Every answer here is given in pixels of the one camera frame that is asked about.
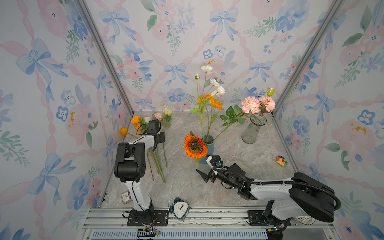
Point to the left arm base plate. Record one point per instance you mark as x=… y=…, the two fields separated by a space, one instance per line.
x=148 y=218

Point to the teal alarm clock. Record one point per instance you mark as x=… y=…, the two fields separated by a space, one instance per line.
x=179 y=208

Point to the pink carnation flower stem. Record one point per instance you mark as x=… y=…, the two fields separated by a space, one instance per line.
x=248 y=106

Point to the cream yellow rose stem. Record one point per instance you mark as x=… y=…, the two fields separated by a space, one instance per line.
x=167 y=112

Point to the white round perforated disc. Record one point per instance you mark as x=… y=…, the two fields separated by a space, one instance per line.
x=305 y=220

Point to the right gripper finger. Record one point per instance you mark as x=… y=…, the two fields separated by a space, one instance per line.
x=214 y=160
x=207 y=177

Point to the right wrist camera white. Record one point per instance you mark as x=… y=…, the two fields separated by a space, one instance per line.
x=217 y=167

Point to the pink rose flower stem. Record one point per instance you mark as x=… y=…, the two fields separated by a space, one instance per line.
x=155 y=153

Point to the orange poppy flower stem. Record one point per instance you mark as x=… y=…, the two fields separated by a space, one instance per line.
x=207 y=106

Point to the orange sunflower stem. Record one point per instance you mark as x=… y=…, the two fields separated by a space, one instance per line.
x=195 y=148

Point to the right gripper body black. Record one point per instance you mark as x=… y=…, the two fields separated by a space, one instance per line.
x=212 y=175

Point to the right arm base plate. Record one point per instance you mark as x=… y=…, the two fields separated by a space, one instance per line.
x=257 y=218

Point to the colourful small flower toy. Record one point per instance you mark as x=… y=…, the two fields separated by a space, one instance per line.
x=281 y=161

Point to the clear glass vase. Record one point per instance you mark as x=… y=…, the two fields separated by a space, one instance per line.
x=250 y=135

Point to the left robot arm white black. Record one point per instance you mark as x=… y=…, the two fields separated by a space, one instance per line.
x=130 y=167

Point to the white flower stem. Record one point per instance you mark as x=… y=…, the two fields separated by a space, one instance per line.
x=210 y=85

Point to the teal ceramic vase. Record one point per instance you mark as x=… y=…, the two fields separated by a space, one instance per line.
x=208 y=148

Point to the playing card box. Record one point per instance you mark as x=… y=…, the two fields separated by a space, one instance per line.
x=126 y=197

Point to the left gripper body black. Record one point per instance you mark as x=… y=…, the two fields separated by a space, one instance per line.
x=160 y=137

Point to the orange ranunculus flower bunch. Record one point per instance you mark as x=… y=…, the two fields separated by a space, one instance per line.
x=140 y=124

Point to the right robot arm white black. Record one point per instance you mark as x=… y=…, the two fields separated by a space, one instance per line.
x=298 y=196

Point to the aluminium rail frame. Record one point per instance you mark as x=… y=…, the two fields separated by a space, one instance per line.
x=201 y=223

